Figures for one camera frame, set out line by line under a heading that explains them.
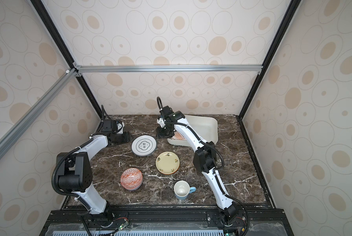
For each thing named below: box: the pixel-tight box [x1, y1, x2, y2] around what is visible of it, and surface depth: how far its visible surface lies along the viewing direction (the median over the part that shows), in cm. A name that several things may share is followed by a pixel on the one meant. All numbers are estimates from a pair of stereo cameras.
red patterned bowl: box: [119, 167, 144, 191], surface depth 85 cm
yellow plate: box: [155, 150, 180, 176], surface depth 94 cm
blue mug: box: [173, 179, 197, 201], surface depth 78 cm
